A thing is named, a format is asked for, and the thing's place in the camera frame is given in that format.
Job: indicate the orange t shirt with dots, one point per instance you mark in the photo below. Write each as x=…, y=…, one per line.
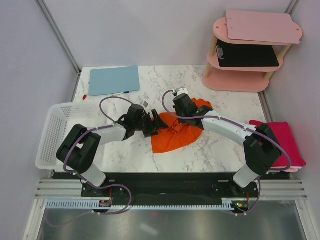
x=174, y=137

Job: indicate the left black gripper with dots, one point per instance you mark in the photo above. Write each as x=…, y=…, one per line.
x=152, y=129

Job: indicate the black clipboard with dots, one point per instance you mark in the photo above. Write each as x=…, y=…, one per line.
x=245, y=55

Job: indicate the pink three-tier shelf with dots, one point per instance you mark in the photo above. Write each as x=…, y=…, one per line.
x=251, y=79

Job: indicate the folded light pink t shirt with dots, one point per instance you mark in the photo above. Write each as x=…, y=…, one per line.
x=287, y=169

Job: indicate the blue white marker pen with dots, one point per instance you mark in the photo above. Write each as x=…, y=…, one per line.
x=120, y=93

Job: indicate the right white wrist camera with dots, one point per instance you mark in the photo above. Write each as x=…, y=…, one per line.
x=178, y=91

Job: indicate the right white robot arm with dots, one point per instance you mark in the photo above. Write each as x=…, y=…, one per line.
x=261, y=147

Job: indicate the white slotted cable duct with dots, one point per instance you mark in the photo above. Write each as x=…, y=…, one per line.
x=87, y=204

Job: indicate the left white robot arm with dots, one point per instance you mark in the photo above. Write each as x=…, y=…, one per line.
x=79, y=148

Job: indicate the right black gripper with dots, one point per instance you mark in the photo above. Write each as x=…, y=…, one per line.
x=182, y=121

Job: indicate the folded magenta t shirt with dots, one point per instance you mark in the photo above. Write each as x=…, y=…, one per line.
x=287, y=141

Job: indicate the pink clipboard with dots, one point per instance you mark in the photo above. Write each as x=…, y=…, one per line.
x=261, y=27

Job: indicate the blue clipboard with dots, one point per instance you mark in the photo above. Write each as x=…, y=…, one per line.
x=115, y=80

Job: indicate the white plastic basket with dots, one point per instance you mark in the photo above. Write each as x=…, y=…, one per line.
x=60, y=120

